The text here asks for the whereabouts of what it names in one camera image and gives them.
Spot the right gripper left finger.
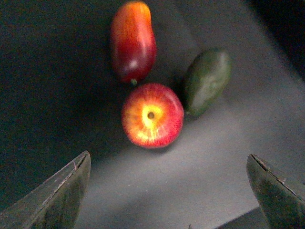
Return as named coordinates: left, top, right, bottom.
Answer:
left=0, top=151, right=91, bottom=229

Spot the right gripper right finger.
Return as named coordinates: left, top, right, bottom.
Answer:
left=246, top=154, right=305, bottom=229

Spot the red yellow apple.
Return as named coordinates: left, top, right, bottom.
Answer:
left=122, top=83, right=184, bottom=148

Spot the lower right black tray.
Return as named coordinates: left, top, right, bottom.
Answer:
left=0, top=0, right=305, bottom=229

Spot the green avocado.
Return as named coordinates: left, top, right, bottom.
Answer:
left=183, top=48, right=232, bottom=117

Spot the red orange mango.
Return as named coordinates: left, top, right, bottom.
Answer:
left=110, top=0, right=157, bottom=86

